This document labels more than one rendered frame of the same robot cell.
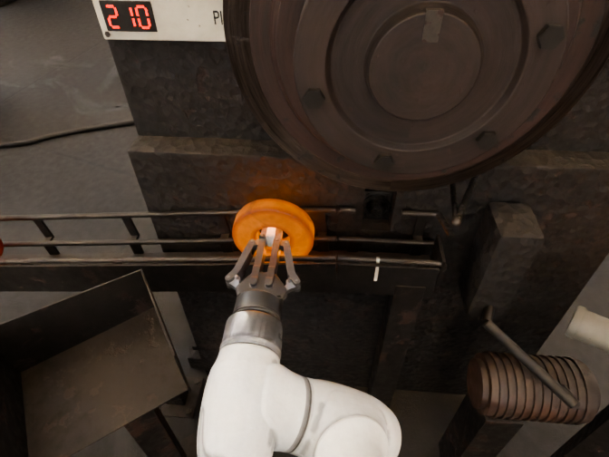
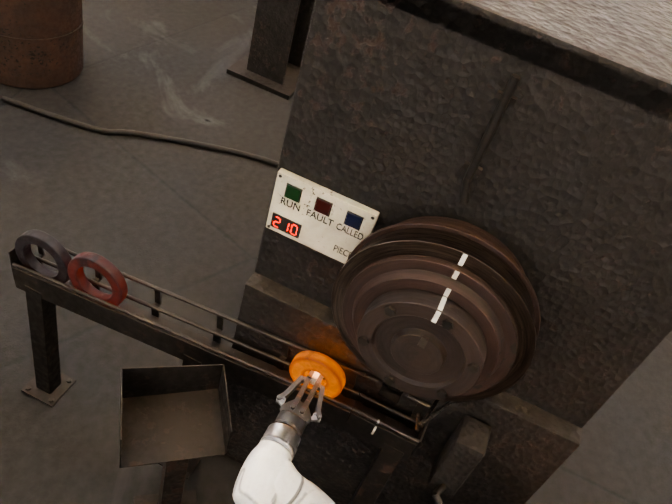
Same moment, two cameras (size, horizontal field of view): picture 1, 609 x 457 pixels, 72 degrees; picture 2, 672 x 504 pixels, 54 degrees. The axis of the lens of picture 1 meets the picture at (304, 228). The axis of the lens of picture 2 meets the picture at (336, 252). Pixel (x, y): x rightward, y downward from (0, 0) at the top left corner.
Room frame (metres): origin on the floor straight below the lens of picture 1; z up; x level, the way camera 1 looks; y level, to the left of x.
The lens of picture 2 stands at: (-0.53, 0.03, 2.17)
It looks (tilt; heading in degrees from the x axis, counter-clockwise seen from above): 42 degrees down; 4
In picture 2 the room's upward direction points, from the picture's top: 18 degrees clockwise
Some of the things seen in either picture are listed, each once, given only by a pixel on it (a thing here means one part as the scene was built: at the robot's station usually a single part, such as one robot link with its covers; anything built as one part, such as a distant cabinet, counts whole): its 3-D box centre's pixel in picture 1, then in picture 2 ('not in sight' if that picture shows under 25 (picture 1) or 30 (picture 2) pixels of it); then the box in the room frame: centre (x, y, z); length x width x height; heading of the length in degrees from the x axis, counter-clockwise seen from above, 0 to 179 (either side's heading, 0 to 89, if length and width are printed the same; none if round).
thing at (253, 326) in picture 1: (253, 338); (281, 441); (0.34, 0.08, 0.75); 0.09 x 0.06 x 0.09; 85
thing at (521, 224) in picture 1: (495, 261); (458, 455); (0.55, -0.38, 0.68); 0.11 x 0.08 x 0.24; 175
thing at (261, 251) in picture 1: (258, 265); (300, 395); (0.48, 0.08, 0.75); 0.11 x 0.01 x 0.04; 176
